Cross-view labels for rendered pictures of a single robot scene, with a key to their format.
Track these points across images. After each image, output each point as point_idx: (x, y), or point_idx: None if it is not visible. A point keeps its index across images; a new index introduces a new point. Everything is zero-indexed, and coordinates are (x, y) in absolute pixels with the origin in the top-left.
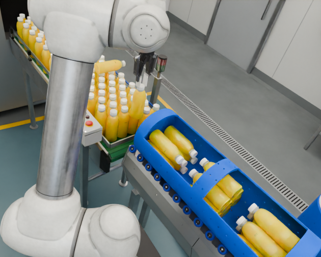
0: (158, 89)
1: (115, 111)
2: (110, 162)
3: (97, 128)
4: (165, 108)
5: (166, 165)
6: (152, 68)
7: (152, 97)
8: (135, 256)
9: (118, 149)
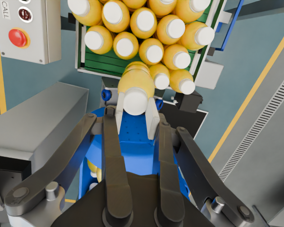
0: (283, 11)
1: (95, 46)
2: (82, 72)
3: (30, 61)
4: (142, 160)
5: (79, 185)
6: (176, 158)
7: (259, 7)
8: None
9: (101, 67)
